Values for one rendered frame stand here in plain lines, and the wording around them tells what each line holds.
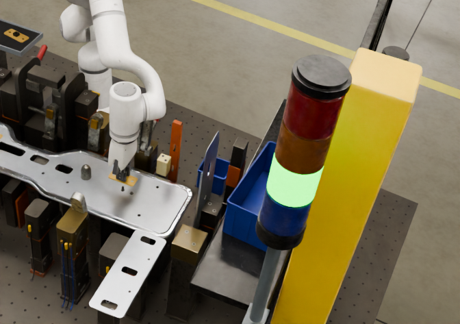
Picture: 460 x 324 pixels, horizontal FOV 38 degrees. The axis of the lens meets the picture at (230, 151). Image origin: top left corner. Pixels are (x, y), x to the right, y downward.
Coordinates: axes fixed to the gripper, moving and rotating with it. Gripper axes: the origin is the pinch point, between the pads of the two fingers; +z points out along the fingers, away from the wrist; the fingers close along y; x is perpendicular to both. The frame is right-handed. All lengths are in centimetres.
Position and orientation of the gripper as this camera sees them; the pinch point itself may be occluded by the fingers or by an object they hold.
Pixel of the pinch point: (122, 172)
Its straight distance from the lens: 205.0
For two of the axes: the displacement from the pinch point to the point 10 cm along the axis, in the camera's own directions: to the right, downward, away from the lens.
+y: -3.4, 6.1, -7.1
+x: 9.3, 3.2, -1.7
